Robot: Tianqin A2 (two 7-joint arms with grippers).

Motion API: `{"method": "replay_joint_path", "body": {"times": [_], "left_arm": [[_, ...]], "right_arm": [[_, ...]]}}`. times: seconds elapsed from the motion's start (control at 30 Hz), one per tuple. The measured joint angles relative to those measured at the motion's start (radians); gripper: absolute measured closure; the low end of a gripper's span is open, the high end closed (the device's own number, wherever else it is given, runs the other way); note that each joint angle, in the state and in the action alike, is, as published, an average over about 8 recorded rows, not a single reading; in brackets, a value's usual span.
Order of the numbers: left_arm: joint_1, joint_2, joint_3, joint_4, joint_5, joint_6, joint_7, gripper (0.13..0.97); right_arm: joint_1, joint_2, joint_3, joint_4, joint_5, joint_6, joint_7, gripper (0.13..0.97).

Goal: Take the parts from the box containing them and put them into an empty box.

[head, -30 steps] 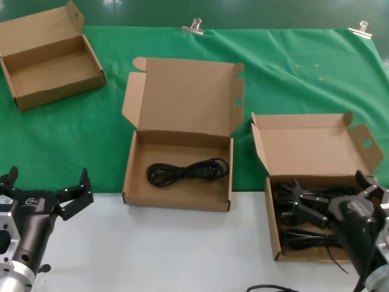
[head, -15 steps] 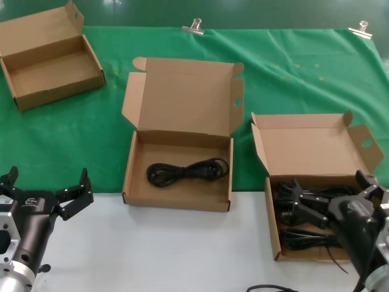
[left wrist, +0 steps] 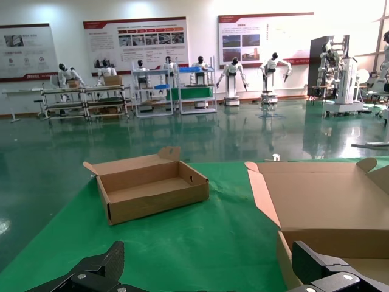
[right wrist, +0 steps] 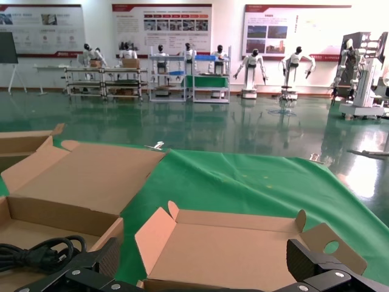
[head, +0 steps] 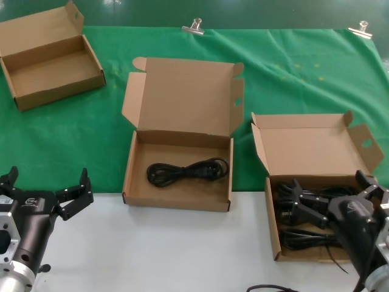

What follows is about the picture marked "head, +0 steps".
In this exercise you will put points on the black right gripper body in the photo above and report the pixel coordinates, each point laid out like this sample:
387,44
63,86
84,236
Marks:
355,225

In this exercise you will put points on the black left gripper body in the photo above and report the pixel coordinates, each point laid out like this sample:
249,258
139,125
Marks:
33,225

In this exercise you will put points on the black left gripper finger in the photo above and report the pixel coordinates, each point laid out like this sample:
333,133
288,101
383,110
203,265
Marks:
76,197
9,181

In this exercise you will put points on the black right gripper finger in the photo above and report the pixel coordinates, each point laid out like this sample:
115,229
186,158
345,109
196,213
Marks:
370,187
310,207

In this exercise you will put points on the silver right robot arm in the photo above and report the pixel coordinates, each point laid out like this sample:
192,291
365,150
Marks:
378,280

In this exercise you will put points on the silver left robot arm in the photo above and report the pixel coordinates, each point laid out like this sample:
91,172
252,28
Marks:
15,280

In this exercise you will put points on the small open cardboard box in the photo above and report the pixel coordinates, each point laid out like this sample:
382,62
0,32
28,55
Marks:
45,70

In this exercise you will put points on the large empty-lidded cardboard box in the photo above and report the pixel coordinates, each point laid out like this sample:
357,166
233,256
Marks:
182,100

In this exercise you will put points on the green table cloth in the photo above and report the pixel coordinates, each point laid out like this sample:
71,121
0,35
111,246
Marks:
273,76

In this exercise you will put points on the silver binder clip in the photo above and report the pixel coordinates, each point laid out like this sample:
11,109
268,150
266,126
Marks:
193,29
361,30

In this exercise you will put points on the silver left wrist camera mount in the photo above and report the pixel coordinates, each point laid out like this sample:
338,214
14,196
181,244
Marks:
7,222

